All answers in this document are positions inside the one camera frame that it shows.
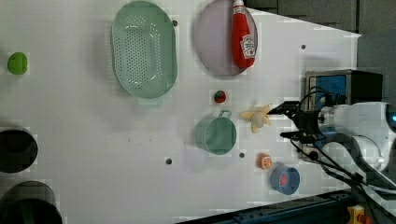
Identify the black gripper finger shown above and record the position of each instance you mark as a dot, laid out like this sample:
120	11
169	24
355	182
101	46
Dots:
287	108
292	135

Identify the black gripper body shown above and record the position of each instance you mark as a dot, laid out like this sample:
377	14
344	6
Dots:
307	125

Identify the peeled toy banana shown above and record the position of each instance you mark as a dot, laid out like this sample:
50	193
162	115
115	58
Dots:
257	118

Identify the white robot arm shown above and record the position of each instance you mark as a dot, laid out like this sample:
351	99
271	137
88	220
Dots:
366	129

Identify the black toaster oven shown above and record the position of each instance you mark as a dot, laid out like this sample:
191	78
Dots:
342	87

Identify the orange toy slice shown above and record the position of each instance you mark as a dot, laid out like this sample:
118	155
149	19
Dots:
264	161

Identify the blue cup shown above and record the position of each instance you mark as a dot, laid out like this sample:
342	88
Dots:
293	175

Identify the red toy fruit in cup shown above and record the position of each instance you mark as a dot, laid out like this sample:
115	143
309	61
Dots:
283	180

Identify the red toy strawberry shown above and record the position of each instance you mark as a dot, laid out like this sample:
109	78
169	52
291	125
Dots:
220	97

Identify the red ketchup bottle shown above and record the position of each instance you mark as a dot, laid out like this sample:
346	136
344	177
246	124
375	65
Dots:
243	46

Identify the grey round plate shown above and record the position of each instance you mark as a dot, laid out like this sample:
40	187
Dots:
213	37

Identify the yellow red emergency button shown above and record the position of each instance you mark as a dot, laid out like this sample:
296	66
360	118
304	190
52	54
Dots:
358	216

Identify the green perforated colander basket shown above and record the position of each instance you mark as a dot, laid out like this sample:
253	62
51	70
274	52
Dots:
144	51

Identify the large black cylinder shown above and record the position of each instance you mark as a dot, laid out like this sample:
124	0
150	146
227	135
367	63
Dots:
30	202

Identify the black cylinder near edge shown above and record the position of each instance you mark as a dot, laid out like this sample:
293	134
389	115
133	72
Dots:
18	151

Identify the green toy lime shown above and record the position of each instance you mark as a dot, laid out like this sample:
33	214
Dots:
17	63

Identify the green cup with handle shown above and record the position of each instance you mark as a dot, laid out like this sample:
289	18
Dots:
216	135

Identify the blue metal frame rail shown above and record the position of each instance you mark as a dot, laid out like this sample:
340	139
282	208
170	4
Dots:
327	208

